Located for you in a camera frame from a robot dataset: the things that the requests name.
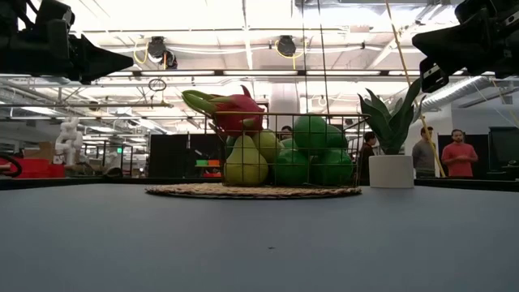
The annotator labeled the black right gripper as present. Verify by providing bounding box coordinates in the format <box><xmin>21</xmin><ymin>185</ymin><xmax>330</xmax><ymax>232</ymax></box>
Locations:
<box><xmin>412</xmin><ymin>0</ymin><xmax>519</xmax><ymax>93</ymax></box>

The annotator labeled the white building column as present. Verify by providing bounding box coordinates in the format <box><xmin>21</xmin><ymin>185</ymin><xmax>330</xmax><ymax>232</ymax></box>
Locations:
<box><xmin>269</xmin><ymin>83</ymin><xmax>302</xmax><ymax>133</ymax></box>

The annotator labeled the pink dragon fruit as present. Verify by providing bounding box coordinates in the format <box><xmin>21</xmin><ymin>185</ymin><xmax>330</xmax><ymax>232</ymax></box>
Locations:
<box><xmin>181</xmin><ymin>84</ymin><xmax>267</xmax><ymax>138</ymax></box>

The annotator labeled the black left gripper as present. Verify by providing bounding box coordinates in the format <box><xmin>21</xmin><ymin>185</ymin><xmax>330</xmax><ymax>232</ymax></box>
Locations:
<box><xmin>0</xmin><ymin>19</ymin><xmax>135</xmax><ymax>85</ymax></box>

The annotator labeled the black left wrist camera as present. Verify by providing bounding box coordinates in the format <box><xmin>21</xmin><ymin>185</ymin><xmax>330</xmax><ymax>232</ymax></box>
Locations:
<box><xmin>38</xmin><ymin>0</ymin><xmax>76</xmax><ymax>29</ymax></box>

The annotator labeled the red plastic bin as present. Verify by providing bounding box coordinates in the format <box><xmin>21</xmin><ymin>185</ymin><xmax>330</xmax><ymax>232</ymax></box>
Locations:
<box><xmin>15</xmin><ymin>157</ymin><xmax>66</xmax><ymax>179</ymax></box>

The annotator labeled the black ceiling cable reel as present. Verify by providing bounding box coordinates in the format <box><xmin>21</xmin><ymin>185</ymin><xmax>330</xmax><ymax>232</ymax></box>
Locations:
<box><xmin>277</xmin><ymin>35</ymin><xmax>298</xmax><ymax>58</ymax></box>
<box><xmin>146</xmin><ymin>35</ymin><xmax>168</xmax><ymax>62</ymax></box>

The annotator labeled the round woven placemat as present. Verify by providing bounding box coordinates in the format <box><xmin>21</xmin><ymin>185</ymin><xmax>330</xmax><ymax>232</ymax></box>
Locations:
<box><xmin>144</xmin><ymin>182</ymin><xmax>363</xmax><ymax>200</ymax></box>

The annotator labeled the thin black hanging cable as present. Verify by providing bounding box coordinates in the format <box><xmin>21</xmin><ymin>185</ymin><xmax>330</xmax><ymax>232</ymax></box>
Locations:
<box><xmin>300</xmin><ymin>0</ymin><xmax>309</xmax><ymax>117</ymax></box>

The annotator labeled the silver ventilation duct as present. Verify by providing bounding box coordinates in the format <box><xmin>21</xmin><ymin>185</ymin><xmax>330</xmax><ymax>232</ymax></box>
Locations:
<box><xmin>421</xmin><ymin>75</ymin><xmax>519</xmax><ymax>109</ymax></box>

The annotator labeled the black partition panel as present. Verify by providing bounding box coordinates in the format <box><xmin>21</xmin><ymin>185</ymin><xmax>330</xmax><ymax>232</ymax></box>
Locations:
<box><xmin>437</xmin><ymin>126</ymin><xmax>519</xmax><ymax>179</ymax></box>
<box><xmin>148</xmin><ymin>132</ymin><xmax>226</xmax><ymax>179</ymax></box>

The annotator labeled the black wire basket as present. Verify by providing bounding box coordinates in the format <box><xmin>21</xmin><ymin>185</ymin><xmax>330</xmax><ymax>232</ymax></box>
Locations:
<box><xmin>210</xmin><ymin>111</ymin><xmax>369</xmax><ymax>188</ymax></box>

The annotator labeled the green plant in white pot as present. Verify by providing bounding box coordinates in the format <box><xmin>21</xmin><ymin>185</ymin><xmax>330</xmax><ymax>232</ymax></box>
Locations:
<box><xmin>358</xmin><ymin>75</ymin><xmax>427</xmax><ymax>189</ymax></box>

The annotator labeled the yellow hanging cable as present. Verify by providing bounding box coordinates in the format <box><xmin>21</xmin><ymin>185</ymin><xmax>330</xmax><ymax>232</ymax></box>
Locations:
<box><xmin>384</xmin><ymin>0</ymin><xmax>447</xmax><ymax>178</ymax></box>

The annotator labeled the yellow-green pear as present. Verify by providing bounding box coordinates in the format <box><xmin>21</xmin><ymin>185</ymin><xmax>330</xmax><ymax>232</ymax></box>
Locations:
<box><xmin>251</xmin><ymin>128</ymin><xmax>285</xmax><ymax>163</ymax></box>
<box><xmin>223</xmin><ymin>135</ymin><xmax>269</xmax><ymax>187</ymax></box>

